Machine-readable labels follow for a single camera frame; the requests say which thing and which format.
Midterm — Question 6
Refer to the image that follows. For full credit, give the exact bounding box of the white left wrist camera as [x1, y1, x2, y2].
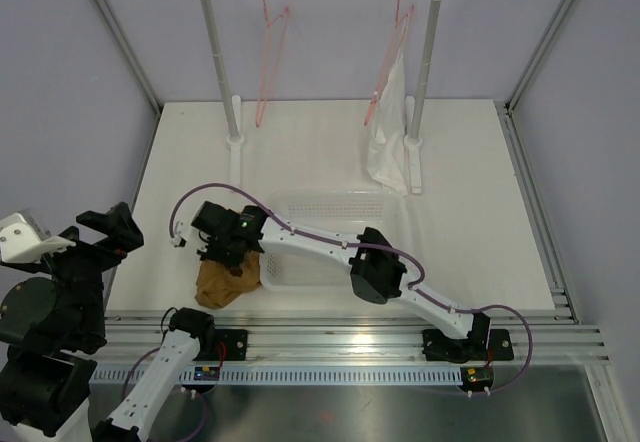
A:
[1, 210, 76, 264]

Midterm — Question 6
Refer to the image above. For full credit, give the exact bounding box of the white and silver clothes rack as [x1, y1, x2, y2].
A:
[199, 0, 442, 195]

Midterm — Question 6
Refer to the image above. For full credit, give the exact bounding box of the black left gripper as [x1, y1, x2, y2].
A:
[21, 200, 143, 342]

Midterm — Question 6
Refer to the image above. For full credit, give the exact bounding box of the white perforated plastic basket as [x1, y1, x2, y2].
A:
[260, 190, 422, 294]

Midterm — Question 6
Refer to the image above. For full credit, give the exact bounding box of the white slotted cable duct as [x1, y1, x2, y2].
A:
[92, 366, 464, 387]

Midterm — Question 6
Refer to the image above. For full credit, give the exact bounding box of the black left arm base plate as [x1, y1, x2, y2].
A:
[213, 329, 249, 362]

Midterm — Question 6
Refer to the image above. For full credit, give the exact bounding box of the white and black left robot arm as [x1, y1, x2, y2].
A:
[1, 202, 216, 441]

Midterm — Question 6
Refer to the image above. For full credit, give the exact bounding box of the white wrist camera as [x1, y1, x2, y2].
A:
[1, 210, 76, 264]
[170, 221, 193, 248]

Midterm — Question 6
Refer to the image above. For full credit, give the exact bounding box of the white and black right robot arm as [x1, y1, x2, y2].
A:
[191, 202, 491, 363]

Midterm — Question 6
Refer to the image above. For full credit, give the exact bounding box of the aluminium mounting rail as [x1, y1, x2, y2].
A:
[98, 313, 610, 365]

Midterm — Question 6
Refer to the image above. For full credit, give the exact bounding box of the pink wire hanger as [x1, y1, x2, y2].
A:
[254, 0, 291, 128]
[364, 0, 415, 126]

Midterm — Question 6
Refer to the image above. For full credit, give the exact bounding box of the white tank top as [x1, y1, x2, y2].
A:
[366, 44, 409, 196]

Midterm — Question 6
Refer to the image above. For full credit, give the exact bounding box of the tan tank top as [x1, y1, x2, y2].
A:
[195, 252, 261, 310]

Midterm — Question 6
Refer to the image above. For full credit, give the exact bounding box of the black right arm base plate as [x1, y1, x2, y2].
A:
[422, 329, 514, 364]

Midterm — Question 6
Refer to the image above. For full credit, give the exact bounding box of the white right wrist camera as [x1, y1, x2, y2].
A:
[170, 221, 193, 248]

